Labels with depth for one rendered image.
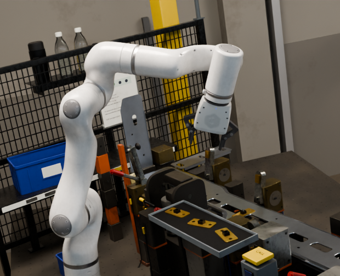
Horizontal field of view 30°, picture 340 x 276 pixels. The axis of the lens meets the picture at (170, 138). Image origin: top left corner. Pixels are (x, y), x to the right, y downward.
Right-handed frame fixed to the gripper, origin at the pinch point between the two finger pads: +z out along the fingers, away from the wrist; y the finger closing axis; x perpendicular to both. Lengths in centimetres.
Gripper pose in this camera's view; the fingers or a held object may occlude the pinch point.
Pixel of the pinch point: (205, 142)
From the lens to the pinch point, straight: 196.0
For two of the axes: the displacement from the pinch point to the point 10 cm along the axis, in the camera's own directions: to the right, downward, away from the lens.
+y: 9.8, 2.0, 0.1
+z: -1.8, 8.4, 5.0
